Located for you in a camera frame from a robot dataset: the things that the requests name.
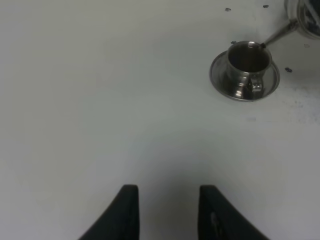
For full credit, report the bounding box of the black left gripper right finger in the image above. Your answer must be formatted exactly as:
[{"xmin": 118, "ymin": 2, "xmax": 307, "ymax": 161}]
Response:
[{"xmin": 198, "ymin": 185, "xmax": 268, "ymax": 240}]

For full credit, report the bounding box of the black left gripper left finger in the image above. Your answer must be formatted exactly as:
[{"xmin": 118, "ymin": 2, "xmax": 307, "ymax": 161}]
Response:
[{"xmin": 80, "ymin": 184, "xmax": 139, "ymax": 240}]

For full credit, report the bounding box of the stainless steel teapot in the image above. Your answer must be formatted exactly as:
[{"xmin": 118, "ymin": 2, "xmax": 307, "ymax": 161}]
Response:
[{"xmin": 261, "ymin": 0, "xmax": 320, "ymax": 48}]

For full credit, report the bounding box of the far steel saucer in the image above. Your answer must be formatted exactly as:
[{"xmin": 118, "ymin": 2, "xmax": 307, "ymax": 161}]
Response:
[{"xmin": 209, "ymin": 51, "xmax": 280, "ymax": 102}]

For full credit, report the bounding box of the far steel teacup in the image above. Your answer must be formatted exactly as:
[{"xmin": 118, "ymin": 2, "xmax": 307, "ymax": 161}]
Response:
[{"xmin": 225, "ymin": 41, "xmax": 272, "ymax": 100}]

